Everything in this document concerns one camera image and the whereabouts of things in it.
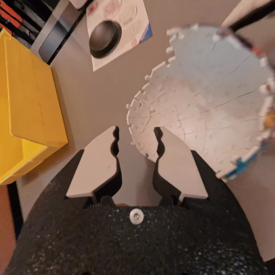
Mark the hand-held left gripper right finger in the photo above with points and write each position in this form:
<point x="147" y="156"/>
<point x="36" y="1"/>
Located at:
<point x="178" y="171"/>

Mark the yellow plastic bin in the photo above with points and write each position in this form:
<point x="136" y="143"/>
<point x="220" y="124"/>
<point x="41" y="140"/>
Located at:
<point x="32" y="96"/>

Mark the grey metal post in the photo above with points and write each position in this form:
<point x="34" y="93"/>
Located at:
<point x="55" y="28"/>

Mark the black dome stand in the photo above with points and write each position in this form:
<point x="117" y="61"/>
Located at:
<point x="105" y="38"/>

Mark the dark storage shelf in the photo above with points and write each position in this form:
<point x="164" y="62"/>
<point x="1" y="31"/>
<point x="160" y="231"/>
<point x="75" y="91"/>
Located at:
<point x="12" y="17"/>

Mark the white instruction leaflet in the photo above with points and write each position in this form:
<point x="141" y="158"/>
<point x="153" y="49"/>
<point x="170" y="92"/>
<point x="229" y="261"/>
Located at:
<point x="137" y="21"/>

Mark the partly built puzzle ball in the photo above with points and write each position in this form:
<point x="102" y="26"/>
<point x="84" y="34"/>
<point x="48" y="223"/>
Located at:
<point x="204" y="96"/>

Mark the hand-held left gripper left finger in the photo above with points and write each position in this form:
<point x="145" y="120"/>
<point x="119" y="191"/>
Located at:
<point x="94" y="167"/>

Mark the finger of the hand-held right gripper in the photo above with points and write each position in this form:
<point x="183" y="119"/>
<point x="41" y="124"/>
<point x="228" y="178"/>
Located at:
<point x="242" y="10"/>

